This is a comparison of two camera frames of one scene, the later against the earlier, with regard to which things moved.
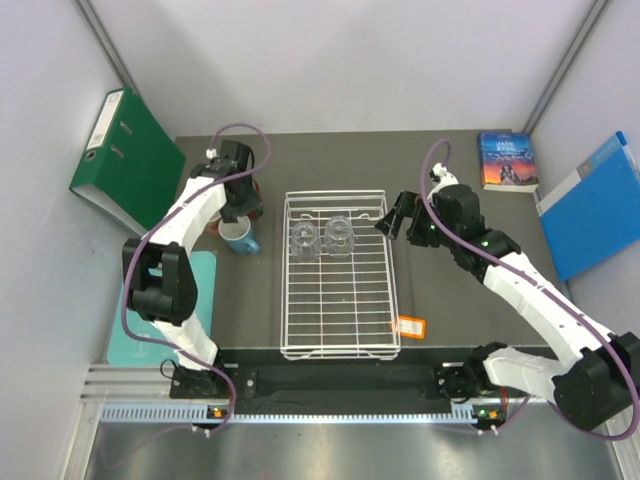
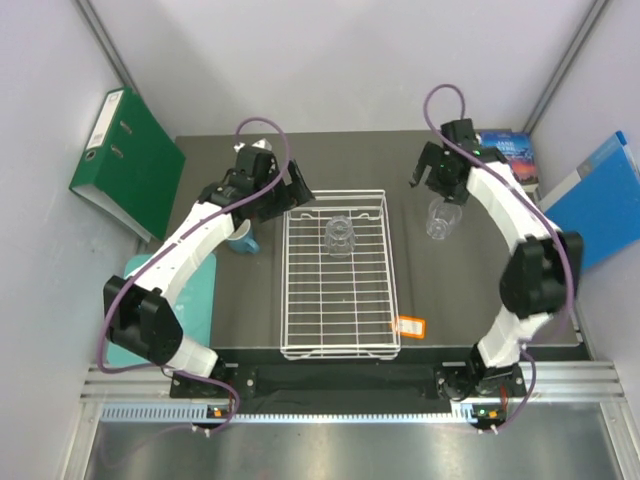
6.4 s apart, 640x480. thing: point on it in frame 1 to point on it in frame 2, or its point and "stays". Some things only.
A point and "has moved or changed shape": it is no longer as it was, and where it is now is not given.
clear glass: (306, 241) has moved or changed shape
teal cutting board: (126, 349) stays
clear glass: (339, 237) stays
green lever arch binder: (131, 163) stays
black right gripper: (407, 205) to (433, 156)
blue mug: (237, 235) stays
